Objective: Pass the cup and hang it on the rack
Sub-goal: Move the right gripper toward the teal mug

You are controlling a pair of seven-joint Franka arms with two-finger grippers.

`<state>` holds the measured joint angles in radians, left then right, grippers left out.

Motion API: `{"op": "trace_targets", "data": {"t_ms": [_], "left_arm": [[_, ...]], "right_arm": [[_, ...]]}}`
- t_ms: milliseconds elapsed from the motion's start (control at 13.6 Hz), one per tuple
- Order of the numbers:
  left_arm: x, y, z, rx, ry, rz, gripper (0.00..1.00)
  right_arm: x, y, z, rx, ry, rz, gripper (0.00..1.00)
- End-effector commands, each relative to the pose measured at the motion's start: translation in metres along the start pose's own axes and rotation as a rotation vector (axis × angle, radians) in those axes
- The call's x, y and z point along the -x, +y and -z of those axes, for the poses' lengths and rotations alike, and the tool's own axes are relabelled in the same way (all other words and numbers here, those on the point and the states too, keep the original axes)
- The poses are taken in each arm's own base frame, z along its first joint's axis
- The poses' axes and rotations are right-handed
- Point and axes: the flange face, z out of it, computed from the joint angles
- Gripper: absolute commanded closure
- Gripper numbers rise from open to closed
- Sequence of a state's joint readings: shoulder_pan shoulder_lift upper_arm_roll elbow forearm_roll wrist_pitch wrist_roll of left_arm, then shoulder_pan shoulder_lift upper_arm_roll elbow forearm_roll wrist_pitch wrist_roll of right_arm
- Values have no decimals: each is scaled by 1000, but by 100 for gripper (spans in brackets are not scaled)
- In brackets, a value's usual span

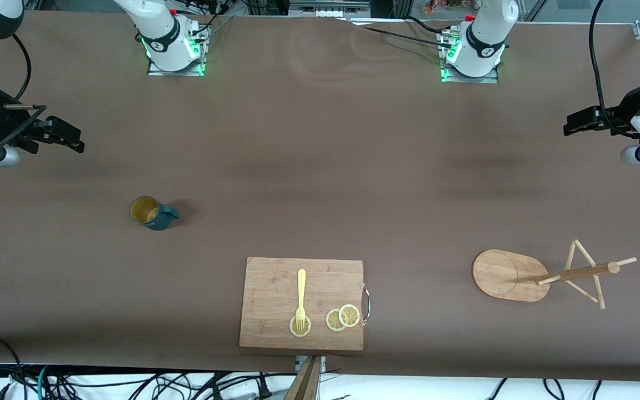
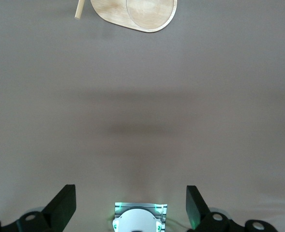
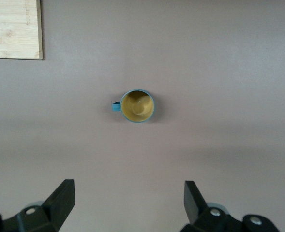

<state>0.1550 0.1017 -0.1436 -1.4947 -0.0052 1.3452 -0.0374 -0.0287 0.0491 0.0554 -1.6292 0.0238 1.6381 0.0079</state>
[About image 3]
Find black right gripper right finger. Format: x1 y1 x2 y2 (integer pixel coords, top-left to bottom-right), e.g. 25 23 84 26
180 180 280 232

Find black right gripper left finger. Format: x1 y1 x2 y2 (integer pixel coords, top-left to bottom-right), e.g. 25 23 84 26
0 178 75 232

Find bamboo cutting board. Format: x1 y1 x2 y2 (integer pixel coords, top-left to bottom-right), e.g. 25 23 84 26
0 0 44 61

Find teal mug yellow inside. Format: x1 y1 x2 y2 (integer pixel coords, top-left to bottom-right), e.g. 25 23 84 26
111 88 155 124

